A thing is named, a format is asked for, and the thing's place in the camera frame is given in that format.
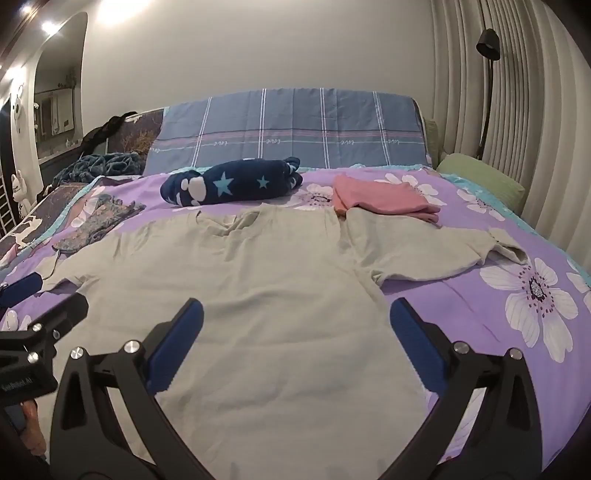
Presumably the beige t-shirt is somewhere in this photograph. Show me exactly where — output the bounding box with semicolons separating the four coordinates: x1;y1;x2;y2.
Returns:
38;206;527;479

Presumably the person's left hand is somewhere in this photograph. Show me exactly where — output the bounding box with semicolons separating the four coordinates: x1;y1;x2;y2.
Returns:
20;400;47;457

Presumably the white cat figurine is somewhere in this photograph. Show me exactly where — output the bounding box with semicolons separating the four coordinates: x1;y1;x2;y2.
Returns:
11;170;28;204

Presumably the floral patterned small garment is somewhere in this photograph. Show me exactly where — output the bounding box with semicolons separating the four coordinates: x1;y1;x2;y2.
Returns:
52;194;145;256

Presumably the teal knitted blanket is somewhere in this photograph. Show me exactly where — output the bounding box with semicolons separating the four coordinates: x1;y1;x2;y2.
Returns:
52;152;145;187

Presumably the purple floral bedsheet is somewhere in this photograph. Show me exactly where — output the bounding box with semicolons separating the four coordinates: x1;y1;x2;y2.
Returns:
1;168;590;463

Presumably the black bag on bed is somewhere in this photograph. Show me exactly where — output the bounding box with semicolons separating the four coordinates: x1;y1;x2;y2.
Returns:
80;111;137;156

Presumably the dark patterned pillow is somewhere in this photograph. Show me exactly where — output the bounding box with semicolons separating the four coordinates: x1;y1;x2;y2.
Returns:
106;108;164;158

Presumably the green pillow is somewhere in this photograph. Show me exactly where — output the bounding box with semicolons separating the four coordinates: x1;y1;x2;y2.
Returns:
437;153;526;213

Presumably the navy star fleece roll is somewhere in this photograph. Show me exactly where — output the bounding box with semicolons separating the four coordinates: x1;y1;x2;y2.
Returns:
160;157;303;207

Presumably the folded pink garment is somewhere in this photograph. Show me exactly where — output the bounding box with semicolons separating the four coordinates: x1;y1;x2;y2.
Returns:
332;175;441;227

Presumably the beige pleated curtain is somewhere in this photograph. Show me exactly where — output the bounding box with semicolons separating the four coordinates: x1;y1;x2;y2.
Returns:
430;1;590;267

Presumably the blue plaid pillow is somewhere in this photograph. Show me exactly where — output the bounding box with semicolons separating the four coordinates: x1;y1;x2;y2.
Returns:
144;88;431;175

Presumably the black floor lamp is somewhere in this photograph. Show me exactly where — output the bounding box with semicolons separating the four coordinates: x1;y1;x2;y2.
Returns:
476;28;501;160

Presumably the arched wall mirror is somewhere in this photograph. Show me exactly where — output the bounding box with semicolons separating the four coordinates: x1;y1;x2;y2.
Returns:
34;12;88;160

